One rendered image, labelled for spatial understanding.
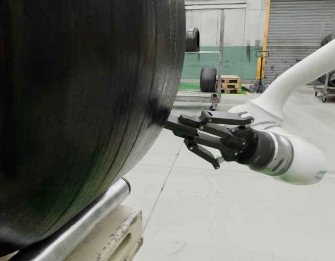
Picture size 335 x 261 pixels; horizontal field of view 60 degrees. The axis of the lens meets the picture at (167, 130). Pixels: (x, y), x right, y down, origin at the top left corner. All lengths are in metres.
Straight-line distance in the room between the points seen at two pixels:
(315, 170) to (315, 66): 0.23
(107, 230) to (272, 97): 0.50
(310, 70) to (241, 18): 10.93
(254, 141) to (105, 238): 0.32
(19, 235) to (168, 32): 0.25
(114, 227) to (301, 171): 0.39
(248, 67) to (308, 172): 10.92
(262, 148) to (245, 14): 11.19
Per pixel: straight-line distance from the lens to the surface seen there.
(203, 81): 5.80
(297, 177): 0.67
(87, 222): 0.44
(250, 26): 11.57
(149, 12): 0.28
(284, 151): 0.61
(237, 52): 11.51
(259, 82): 9.04
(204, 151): 0.54
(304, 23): 11.92
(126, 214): 0.54
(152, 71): 0.29
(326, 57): 0.74
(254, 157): 0.57
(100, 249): 0.47
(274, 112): 0.76
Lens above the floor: 1.14
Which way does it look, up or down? 15 degrees down
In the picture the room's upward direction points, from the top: straight up
